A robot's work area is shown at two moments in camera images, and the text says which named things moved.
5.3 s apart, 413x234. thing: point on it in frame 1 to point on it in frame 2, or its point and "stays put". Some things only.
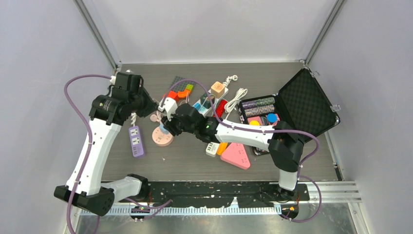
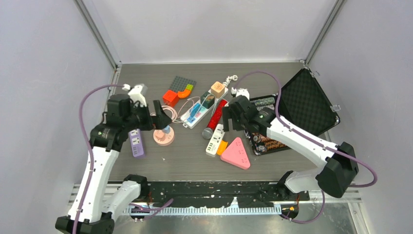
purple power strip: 136,140 stays put
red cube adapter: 174,95 stays put
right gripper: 170,125 to 227,114
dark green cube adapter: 207,104 stays put
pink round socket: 160,139 stays put
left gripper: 152,105 to 160,121
